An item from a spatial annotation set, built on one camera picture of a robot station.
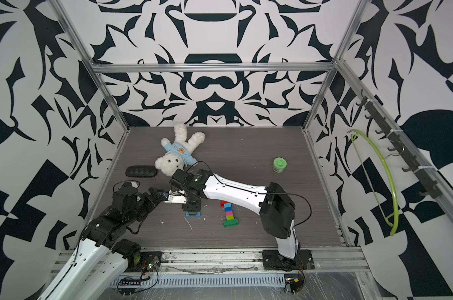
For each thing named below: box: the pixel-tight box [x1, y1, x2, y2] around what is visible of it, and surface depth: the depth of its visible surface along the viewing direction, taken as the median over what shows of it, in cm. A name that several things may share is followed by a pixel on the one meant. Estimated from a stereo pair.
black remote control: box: [125, 165, 158, 178], surface depth 98 cm
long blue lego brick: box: [185, 211, 201, 218], surface depth 86 cm
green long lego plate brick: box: [223, 217, 239, 228], surface depth 84 cm
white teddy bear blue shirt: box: [154, 123, 206, 177], surface depth 101 cm
